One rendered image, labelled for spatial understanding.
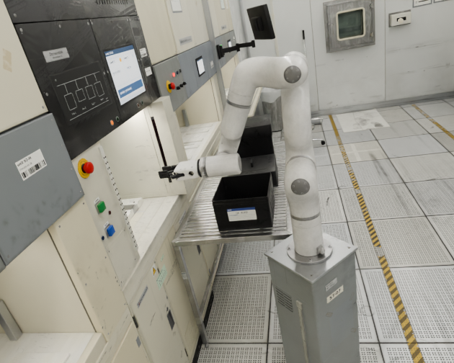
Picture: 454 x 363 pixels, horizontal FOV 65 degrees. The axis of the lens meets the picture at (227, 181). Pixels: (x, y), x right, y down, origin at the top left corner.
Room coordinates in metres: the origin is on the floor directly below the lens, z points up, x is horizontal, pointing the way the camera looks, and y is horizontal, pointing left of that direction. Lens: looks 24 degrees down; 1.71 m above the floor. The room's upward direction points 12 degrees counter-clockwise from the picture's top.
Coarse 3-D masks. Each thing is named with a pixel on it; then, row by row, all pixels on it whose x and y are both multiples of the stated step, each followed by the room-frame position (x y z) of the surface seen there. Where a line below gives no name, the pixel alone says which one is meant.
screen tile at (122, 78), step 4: (120, 56) 1.62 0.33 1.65; (112, 60) 1.54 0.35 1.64; (116, 60) 1.57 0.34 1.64; (112, 64) 1.53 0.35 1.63; (116, 64) 1.56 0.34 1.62; (120, 64) 1.60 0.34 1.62; (112, 68) 1.52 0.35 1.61; (116, 68) 1.55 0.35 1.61; (124, 68) 1.62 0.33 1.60; (124, 72) 1.61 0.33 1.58; (116, 76) 1.53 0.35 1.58; (120, 76) 1.57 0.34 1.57; (124, 76) 1.60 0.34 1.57; (116, 80) 1.52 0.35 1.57; (120, 80) 1.56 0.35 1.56; (124, 80) 1.59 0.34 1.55; (116, 84) 1.51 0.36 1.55; (120, 84) 1.55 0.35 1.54
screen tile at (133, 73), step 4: (124, 56) 1.65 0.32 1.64; (128, 56) 1.69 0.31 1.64; (124, 60) 1.64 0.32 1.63; (128, 60) 1.68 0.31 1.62; (132, 60) 1.72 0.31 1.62; (128, 64) 1.67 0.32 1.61; (136, 64) 1.75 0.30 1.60; (136, 68) 1.74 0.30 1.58; (128, 72) 1.65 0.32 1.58; (132, 72) 1.68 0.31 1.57; (136, 72) 1.73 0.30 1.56; (132, 76) 1.67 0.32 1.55; (136, 76) 1.72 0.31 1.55
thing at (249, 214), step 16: (240, 176) 1.76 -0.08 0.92; (256, 176) 1.74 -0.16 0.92; (224, 192) 1.77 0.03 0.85; (240, 192) 1.77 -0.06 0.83; (256, 192) 1.75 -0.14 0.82; (272, 192) 1.66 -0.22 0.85; (224, 208) 1.52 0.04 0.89; (240, 208) 1.49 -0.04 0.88; (256, 208) 1.48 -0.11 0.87; (272, 208) 1.56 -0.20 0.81; (224, 224) 1.52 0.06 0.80; (240, 224) 1.50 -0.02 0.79; (256, 224) 1.48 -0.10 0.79; (272, 224) 1.48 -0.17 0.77
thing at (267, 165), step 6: (252, 156) 2.19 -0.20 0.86; (258, 156) 2.17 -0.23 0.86; (264, 156) 2.14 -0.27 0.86; (270, 156) 2.12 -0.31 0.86; (246, 162) 2.11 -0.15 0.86; (252, 162) 2.03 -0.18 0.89; (258, 162) 2.07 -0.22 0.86; (264, 162) 2.04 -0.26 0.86; (270, 162) 2.03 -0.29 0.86; (246, 168) 2.01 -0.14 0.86; (252, 168) 2.00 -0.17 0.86; (258, 168) 1.98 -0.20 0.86; (264, 168) 1.96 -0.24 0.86; (270, 168) 1.94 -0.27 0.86; (276, 168) 2.04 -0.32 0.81; (240, 174) 1.94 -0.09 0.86; (276, 174) 1.92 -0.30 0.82; (276, 180) 1.89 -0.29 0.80; (276, 186) 1.88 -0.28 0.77
